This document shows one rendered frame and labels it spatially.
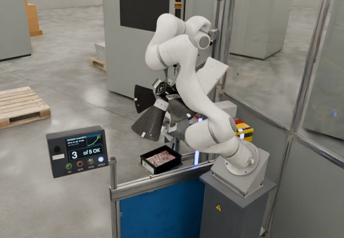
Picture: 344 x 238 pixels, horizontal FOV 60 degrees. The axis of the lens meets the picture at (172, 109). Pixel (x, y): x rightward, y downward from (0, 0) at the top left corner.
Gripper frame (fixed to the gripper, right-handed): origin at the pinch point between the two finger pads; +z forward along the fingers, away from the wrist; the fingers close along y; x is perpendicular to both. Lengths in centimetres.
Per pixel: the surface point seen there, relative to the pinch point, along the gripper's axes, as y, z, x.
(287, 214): 70, -58, -125
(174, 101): -2.4, -6.6, -44.3
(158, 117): -10, 1, -59
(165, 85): -2.5, 7.9, -38.4
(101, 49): 63, 453, -128
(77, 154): -72, -42, -46
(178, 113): -6, -19, -47
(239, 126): 31, -35, -55
